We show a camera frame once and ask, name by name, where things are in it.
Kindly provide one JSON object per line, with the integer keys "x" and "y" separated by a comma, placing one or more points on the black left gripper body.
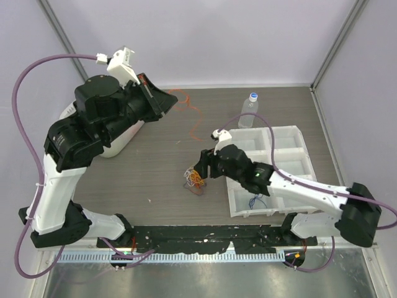
{"x": 138, "y": 105}

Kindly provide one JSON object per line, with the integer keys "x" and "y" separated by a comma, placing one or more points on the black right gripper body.
{"x": 217, "y": 167}

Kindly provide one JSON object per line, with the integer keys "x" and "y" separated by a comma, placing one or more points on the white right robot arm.
{"x": 347, "y": 212}

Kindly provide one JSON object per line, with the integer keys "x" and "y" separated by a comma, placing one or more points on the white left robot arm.
{"x": 104, "y": 111}

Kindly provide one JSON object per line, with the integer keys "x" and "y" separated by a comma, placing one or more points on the white plastic fruit basket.
{"x": 119, "y": 143}

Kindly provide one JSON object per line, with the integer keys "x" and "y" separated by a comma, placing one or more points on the clear plastic water bottle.
{"x": 250, "y": 107}

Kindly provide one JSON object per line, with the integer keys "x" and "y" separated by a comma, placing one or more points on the white compartment tray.
{"x": 291, "y": 155}

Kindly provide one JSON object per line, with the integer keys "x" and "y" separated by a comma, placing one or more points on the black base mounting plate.
{"x": 209, "y": 239}

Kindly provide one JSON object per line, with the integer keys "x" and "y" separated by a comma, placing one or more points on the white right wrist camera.
{"x": 223, "y": 138}

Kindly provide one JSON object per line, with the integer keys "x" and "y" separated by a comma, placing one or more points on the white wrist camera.
{"x": 118, "y": 66}
{"x": 223, "y": 138}

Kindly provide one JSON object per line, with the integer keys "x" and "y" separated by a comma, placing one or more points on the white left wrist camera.
{"x": 118, "y": 66}

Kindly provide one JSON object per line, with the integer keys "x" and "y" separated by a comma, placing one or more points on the white slotted cable duct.
{"x": 156, "y": 258}

